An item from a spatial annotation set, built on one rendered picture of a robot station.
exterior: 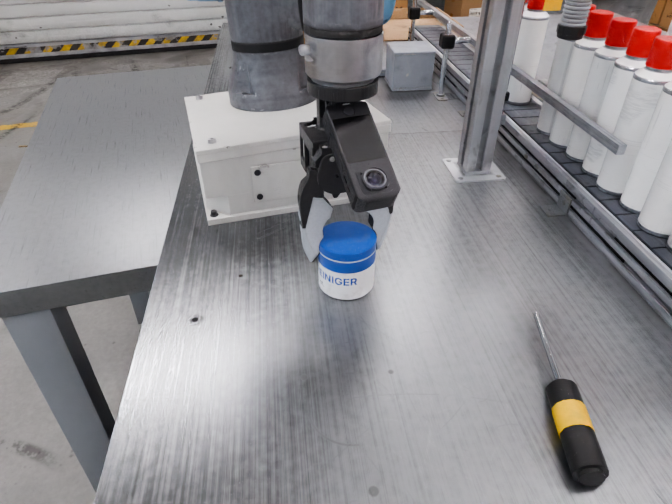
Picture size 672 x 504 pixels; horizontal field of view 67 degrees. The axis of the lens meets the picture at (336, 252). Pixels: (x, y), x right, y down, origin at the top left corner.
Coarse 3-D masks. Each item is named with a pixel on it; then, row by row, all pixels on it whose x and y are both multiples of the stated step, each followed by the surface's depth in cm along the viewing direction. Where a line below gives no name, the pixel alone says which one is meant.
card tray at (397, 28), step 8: (400, 8) 182; (392, 16) 184; (400, 16) 184; (424, 16) 185; (432, 16) 185; (448, 16) 172; (384, 24) 177; (392, 24) 177; (400, 24) 177; (408, 24) 177; (416, 24) 177; (424, 24) 177; (432, 24) 177; (440, 24) 177; (384, 32) 168; (392, 32) 168; (400, 32) 168; (408, 32) 168; (384, 40) 160; (392, 40) 160; (400, 40) 160
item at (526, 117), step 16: (432, 32) 149; (464, 48) 134; (464, 64) 123; (512, 112) 97; (528, 112) 97; (528, 128) 90; (544, 144) 85; (560, 160) 80; (576, 176) 76; (592, 192) 72; (608, 208) 68; (624, 224) 65; (640, 240) 63; (656, 240) 62
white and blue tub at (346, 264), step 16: (336, 224) 61; (352, 224) 61; (336, 240) 58; (352, 240) 58; (368, 240) 58; (320, 256) 59; (336, 256) 57; (352, 256) 56; (368, 256) 58; (320, 272) 60; (336, 272) 58; (352, 272) 58; (368, 272) 59; (336, 288) 60; (352, 288) 59; (368, 288) 61
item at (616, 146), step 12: (420, 0) 146; (456, 24) 121; (468, 36) 112; (516, 72) 91; (528, 84) 87; (540, 84) 85; (540, 96) 84; (552, 96) 80; (564, 108) 77; (576, 120) 74; (588, 120) 72; (588, 132) 71; (600, 132) 69; (612, 144) 66; (624, 144) 65
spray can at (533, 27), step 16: (528, 0) 91; (544, 0) 89; (528, 16) 91; (544, 16) 90; (528, 32) 92; (544, 32) 92; (528, 48) 93; (528, 64) 95; (512, 80) 98; (512, 96) 99; (528, 96) 99
